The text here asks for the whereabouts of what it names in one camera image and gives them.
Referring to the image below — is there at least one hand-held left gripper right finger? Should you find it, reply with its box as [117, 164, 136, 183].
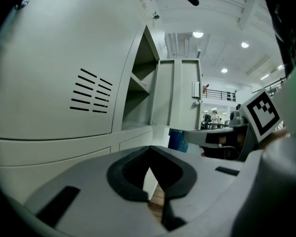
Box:
[150, 146, 245, 232]

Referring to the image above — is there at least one person's black printed shirt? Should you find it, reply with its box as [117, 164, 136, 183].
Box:
[255, 0, 296, 80]

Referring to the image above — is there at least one grey metal locker cabinet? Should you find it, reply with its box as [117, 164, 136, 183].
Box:
[0, 0, 203, 207]

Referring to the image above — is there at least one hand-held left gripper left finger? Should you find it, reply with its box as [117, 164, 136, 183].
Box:
[24, 146, 167, 237]

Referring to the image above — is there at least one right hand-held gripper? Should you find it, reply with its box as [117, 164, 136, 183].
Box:
[184, 87, 282, 161]

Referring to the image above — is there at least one black metal railing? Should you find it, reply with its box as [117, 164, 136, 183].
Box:
[205, 88, 237, 103]
[252, 77, 287, 97]

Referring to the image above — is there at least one person's right forearm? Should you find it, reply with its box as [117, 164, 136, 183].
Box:
[258, 128, 291, 151]

